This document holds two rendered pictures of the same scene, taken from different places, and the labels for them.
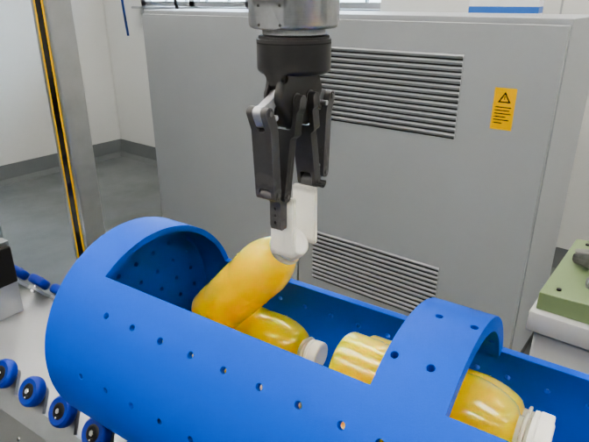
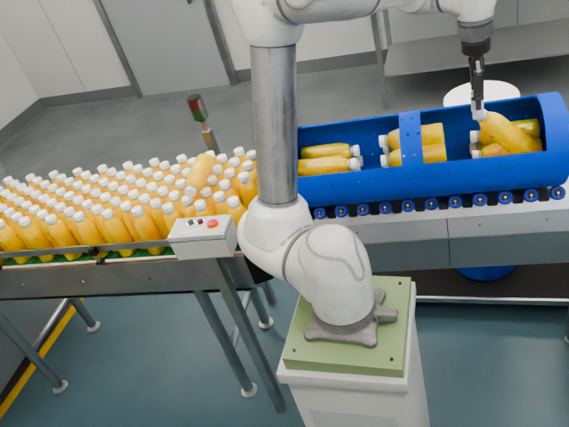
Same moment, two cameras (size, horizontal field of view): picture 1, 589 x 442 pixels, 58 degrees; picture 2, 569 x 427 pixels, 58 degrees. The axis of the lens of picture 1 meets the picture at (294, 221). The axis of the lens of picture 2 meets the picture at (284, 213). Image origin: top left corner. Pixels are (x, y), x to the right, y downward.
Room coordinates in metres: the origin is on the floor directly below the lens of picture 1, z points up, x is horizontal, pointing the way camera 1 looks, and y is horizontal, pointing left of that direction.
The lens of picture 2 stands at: (1.68, -0.90, 2.06)
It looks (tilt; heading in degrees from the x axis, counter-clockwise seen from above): 36 degrees down; 167
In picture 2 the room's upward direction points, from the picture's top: 18 degrees counter-clockwise
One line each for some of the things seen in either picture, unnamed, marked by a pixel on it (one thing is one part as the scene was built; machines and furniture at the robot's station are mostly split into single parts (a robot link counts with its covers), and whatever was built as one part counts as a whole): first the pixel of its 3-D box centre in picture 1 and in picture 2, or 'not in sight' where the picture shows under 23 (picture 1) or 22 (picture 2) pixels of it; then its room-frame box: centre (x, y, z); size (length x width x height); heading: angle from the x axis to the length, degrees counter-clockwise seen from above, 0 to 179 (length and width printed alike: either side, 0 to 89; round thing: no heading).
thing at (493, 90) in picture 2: not in sight; (480, 97); (0.18, 0.32, 1.03); 0.28 x 0.28 x 0.01
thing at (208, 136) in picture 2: not in sight; (243, 226); (-0.37, -0.66, 0.55); 0.04 x 0.04 x 1.10; 56
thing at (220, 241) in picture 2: not in sight; (203, 236); (0.27, -0.87, 1.05); 0.20 x 0.10 x 0.10; 56
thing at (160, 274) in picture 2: not in sight; (138, 298); (-0.33, -1.26, 0.45); 1.64 x 0.48 x 0.90; 56
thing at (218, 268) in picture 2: not in sight; (251, 341); (0.27, -0.87, 0.50); 0.04 x 0.04 x 1.00; 56
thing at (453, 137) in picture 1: (327, 164); not in sight; (2.63, -0.17, 0.72); 2.15 x 0.54 x 1.45; 52
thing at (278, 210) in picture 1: (273, 209); not in sight; (0.53, 0.02, 1.30); 0.03 x 0.01 x 0.05; 146
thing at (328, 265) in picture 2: not in sight; (333, 268); (0.83, -0.63, 1.21); 0.18 x 0.16 x 0.22; 22
